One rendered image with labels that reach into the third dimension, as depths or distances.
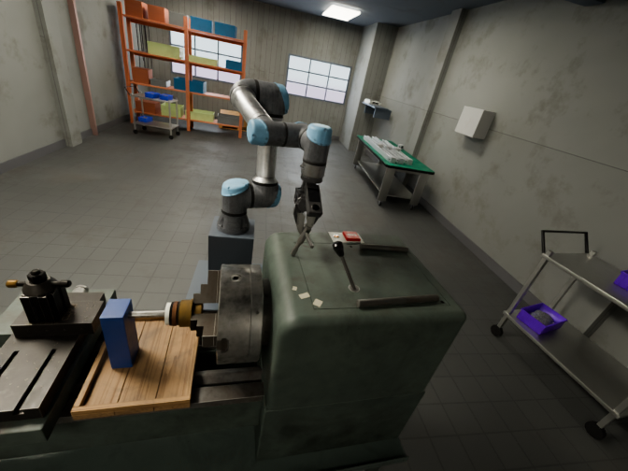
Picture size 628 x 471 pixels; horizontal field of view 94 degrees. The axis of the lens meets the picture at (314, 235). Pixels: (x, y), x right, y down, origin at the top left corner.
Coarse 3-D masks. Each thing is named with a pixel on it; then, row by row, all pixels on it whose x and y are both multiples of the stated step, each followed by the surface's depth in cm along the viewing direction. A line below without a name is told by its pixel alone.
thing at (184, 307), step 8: (176, 304) 90; (184, 304) 90; (192, 304) 90; (200, 304) 93; (176, 312) 89; (184, 312) 89; (192, 312) 91; (200, 312) 91; (176, 320) 89; (184, 320) 89
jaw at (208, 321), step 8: (192, 320) 87; (200, 320) 88; (208, 320) 88; (216, 320) 89; (192, 328) 88; (200, 328) 86; (208, 328) 85; (216, 328) 86; (208, 336) 82; (216, 336) 83; (208, 344) 83; (216, 344) 84; (224, 344) 83
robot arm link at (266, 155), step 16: (256, 80) 115; (256, 96) 114; (272, 96) 117; (288, 96) 120; (272, 112) 119; (272, 160) 129; (256, 176) 133; (272, 176) 133; (256, 192) 132; (272, 192) 134
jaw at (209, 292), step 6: (210, 270) 95; (216, 270) 95; (210, 276) 95; (216, 276) 95; (210, 282) 94; (216, 282) 95; (204, 288) 94; (210, 288) 94; (216, 288) 95; (198, 294) 93; (204, 294) 93; (210, 294) 94; (216, 294) 94; (198, 300) 93; (204, 300) 93; (210, 300) 94; (216, 300) 94
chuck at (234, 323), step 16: (224, 272) 89; (240, 272) 90; (224, 288) 84; (240, 288) 86; (224, 304) 82; (240, 304) 83; (224, 320) 81; (240, 320) 82; (224, 336) 81; (240, 336) 83; (224, 352) 83; (240, 352) 85
